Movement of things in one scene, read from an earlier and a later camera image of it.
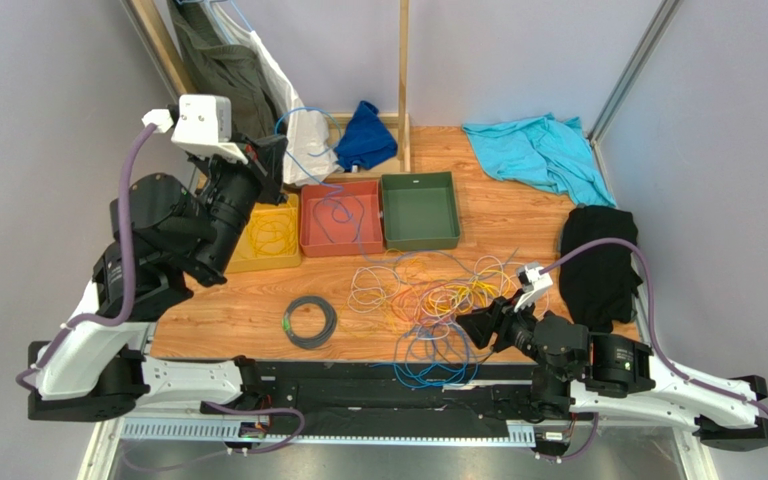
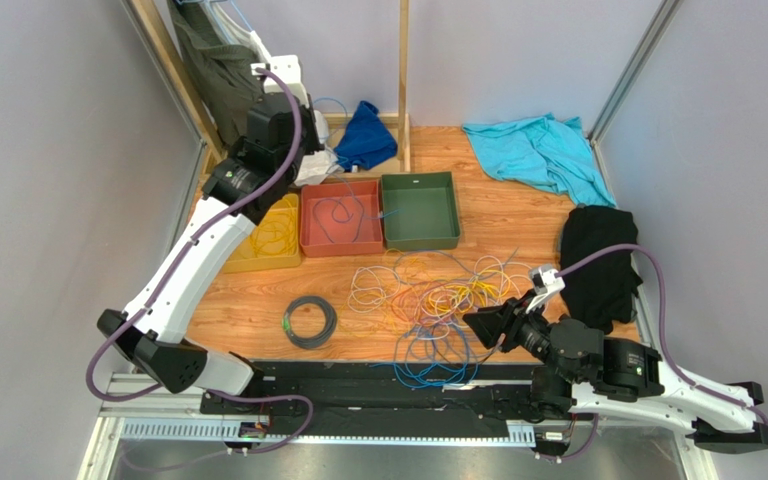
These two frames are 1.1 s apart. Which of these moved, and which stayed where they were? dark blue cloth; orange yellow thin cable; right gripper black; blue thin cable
Moved: blue thin cable
Stayed: right gripper black; orange yellow thin cable; dark blue cloth
